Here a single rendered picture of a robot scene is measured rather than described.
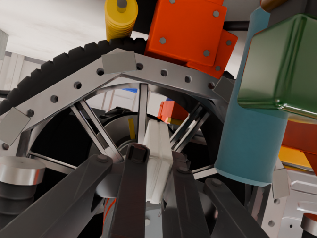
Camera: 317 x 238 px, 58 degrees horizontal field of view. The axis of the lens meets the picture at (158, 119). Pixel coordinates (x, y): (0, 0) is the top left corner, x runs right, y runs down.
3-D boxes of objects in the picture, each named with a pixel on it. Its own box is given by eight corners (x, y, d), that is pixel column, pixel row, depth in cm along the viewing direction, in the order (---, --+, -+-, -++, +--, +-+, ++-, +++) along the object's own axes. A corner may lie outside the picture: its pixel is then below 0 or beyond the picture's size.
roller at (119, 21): (109, 27, 75) (104, 48, 75) (108, -21, 46) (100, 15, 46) (130, 33, 76) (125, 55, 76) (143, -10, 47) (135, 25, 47)
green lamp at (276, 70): (249, 30, 15) (231, 106, 15) (300, 4, 11) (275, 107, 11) (316, 51, 15) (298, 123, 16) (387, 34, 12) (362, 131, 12)
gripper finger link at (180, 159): (171, 187, 15) (226, 199, 15) (167, 148, 19) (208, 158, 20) (164, 212, 15) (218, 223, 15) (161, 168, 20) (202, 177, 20)
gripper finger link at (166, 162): (161, 157, 16) (173, 160, 16) (158, 120, 23) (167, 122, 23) (148, 203, 17) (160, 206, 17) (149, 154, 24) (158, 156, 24)
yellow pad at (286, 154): (258, 140, 108) (254, 152, 108) (279, 145, 95) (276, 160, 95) (290, 147, 111) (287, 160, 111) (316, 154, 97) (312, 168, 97)
